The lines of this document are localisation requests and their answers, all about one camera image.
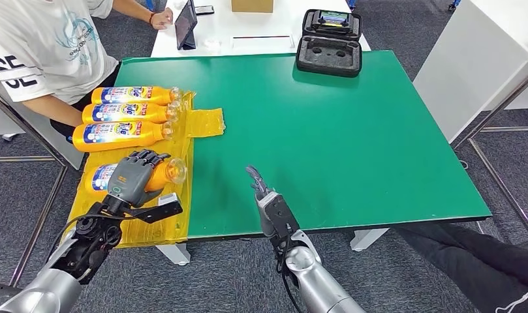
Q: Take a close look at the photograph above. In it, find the black foam-lined case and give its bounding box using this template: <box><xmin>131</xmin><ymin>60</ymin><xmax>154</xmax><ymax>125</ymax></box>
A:
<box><xmin>295</xmin><ymin>8</ymin><xmax>363</xmax><ymax>79</ymax></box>

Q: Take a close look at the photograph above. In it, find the brown cardboard box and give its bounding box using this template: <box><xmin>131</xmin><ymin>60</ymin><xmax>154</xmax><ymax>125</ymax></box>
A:
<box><xmin>230</xmin><ymin>0</ymin><xmax>274</xmax><ymax>13</ymax></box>

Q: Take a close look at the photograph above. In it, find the person's left hand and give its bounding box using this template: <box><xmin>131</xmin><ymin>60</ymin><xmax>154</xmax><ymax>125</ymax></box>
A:
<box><xmin>151</xmin><ymin>7</ymin><xmax>174</xmax><ymax>31</ymax></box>

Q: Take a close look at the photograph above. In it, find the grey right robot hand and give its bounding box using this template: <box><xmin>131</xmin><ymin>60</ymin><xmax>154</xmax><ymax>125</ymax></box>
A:
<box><xmin>245</xmin><ymin>165</ymin><xmax>287</xmax><ymax>241</ymax></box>

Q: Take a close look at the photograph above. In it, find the yellow taped cardboard mat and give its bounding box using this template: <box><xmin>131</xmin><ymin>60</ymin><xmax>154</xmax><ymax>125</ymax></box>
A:
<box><xmin>66</xmin><ymin>88</ymin><xmax>226</xmax><ymax>250</ymax></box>

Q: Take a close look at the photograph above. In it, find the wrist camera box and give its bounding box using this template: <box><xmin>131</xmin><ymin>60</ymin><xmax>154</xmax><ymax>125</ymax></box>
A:
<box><xmin>131</xmin><ymin>192</ymin><xmax>183</xmax><ymax>224</ymax></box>
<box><xmin>258</xmin><ymin>192</ymin><xmax>301</xmax><ymax>241</ymax></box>

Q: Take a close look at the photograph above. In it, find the black garment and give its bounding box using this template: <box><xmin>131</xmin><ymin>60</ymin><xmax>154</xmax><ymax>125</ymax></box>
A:
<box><xmin>395</xmin><ymin>224</ymin><xmax>528</xmax><ymax>313</ymax></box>

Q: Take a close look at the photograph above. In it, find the white flat panel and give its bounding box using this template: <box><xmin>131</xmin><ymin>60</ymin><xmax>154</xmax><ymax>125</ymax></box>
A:
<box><xmin>231</xmin><ymin>35</ymin><xmax>296</xmax><ymax>55</ymax></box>

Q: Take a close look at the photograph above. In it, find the orange detergent bottle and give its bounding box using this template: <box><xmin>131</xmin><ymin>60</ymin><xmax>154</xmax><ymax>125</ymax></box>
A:
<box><xmin>90</xmin><ymin>85</ymin><xmax>181</xmax><ymax>107</ymax></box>
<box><xmin>81</xmin><ymin>102</ymin><xmax>181</xmax><ymax>125</ymax></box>
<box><xmin>84</xmin><ymin>156</ymin><xmax>189</xmax><ymax>196</ymax></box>
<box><xmin>71</xmin><ymin>120</ymin><xmax>175</xmax><ymax>153</ymax></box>

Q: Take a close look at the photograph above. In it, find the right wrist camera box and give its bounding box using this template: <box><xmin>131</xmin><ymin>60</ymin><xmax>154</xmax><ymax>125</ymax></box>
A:
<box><xmin>258</xmin><ymin>192</ymin><xmax>301</xmax><ymax>241</ymax></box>

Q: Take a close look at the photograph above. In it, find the steel table frame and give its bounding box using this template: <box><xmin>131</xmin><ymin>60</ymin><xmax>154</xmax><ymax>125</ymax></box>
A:
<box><xmin>0</xmin><ymin>65</ymin><xmax>86</xmax><ymax>302</ymax></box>
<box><xmin>453</xmin><ymin>40</ymin><xmax>528</xmax><ymax>241</ymax></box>

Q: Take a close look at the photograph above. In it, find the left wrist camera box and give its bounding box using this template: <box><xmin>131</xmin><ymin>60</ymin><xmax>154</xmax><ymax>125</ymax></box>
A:
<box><xmin>131</xmin><ymin>192</ymin><xmax>183</xmax><ymax>224</ymax></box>

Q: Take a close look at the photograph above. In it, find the person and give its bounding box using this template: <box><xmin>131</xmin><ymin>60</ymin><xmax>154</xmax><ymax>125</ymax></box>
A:
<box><xmin>0</xmin><ymin>0</ymin><xmax>174</xmax><ymax>144</ymax></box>

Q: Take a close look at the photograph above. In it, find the white remote strap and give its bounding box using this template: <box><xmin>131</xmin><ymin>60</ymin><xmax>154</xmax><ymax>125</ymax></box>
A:
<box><xmin>494</xmin><ymin>286</ymin><xmax>528</xmax><ymax>313</ymax></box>

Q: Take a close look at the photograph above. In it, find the white table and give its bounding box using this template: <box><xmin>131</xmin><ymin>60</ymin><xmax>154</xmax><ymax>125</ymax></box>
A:
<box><xmin>150</xmin><ymin>0</ymin><xmax>372</xmax><ymax>59</ymax></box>

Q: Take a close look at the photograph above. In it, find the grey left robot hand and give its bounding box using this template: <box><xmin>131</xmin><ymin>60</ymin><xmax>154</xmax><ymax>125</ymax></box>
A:
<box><xmin>106</xmin><ymin>149</ymin><xmax>172</xmax><ymax>209</ymax></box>

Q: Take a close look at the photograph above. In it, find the black handheld controller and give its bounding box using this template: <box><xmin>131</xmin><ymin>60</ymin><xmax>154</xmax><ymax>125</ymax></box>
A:
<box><xmin>311</xmin><ymin>10</ymin><xmax>355</xmax><ymax>29</ymax></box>

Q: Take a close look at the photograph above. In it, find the white table foot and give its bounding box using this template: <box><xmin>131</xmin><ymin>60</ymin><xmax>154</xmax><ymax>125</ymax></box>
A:
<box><xmin>350</xmin><ymin>229</ymin><xmax>390</xmax><ymax>253</ymax></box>
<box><xmin>155</xmin><ymin>244</ymin><xmax>191</xmax><ymax>267</ymax></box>

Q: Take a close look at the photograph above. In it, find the black tablet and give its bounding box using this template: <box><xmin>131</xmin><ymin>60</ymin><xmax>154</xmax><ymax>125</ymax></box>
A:
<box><xmin>174</xmin><ymin>0</ymin><xmax>199</xmax><ymax>51</ymax></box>

